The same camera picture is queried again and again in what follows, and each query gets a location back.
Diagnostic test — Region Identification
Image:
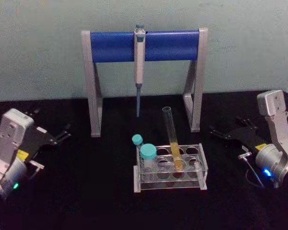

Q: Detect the glass tube with yellow liquid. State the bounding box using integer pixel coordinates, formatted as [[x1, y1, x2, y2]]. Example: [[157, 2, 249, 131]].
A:
[[162, 106, 184, 172]]

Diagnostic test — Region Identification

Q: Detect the wide tube with teal cap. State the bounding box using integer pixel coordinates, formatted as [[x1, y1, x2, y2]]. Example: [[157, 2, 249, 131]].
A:
[[140, 143, 157, 173]]

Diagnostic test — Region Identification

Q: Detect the black table cloth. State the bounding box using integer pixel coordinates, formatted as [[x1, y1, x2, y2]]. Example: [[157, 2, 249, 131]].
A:
[[0, 90, 288, 230]]

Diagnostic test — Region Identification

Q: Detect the grey stand with blue bar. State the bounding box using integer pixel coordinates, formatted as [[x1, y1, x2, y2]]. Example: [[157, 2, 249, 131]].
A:
[[81, 27, 209, 138]]

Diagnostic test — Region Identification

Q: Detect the gripper's thin cable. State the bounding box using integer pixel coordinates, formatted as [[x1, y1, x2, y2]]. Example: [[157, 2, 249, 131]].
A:
[[238, 145, 266, 189], [26, 160, 45, 181]]

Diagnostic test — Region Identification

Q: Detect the left gripper's thin cable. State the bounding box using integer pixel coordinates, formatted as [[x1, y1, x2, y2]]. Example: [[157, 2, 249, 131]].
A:
[[26, 160, 45, 181]]

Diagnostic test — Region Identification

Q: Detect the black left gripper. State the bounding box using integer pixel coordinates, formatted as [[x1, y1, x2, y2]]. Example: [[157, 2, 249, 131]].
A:
[[20, 107, 72, 154]]

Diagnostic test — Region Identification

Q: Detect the clear plastic tube rack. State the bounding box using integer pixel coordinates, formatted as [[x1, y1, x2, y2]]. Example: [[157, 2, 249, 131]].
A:
[[133, 143, 209, 194]]

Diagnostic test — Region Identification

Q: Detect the narrow tube with teal cap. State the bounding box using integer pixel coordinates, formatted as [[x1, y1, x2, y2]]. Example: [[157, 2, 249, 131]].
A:
[[131, 134, 144, 154]]

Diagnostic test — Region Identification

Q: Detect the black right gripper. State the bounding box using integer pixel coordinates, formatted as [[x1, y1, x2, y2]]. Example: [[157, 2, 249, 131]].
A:
[[209, 116, 267, 154]]

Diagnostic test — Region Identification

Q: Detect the grey pipette with blue tip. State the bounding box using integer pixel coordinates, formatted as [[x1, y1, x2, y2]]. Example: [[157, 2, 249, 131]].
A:
[[133, 23, 146, 118]]

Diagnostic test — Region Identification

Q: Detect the right gripper's thin cable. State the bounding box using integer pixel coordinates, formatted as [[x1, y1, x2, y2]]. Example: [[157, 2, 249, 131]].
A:
[[238, 145, 266, 189]]

